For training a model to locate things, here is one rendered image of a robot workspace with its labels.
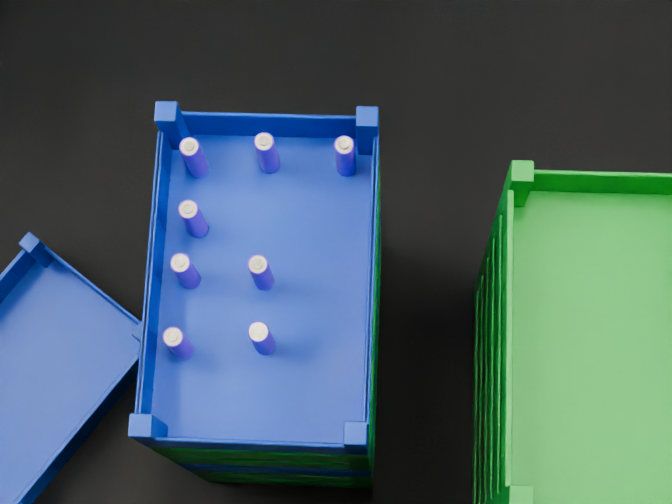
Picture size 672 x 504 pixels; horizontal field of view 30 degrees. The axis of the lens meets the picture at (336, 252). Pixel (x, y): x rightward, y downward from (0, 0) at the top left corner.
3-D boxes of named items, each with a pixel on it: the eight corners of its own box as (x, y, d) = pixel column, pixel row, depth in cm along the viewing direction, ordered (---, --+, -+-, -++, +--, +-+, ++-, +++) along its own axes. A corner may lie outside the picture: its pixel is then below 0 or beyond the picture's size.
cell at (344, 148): (337, 157, 118) (334, 134, 112) (356, 158, 118) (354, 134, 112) (336, 176, 118) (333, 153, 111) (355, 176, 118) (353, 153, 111)
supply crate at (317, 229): (169, 131, 120) (154, 100, 112) (380, 136, 119) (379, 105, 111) (143, 446, 112) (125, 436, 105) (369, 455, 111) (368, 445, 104)
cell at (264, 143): (261, 154, 119) (253, 130, 112) (280, 155, 118) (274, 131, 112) (259, 173, 118) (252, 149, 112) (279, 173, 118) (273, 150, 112)
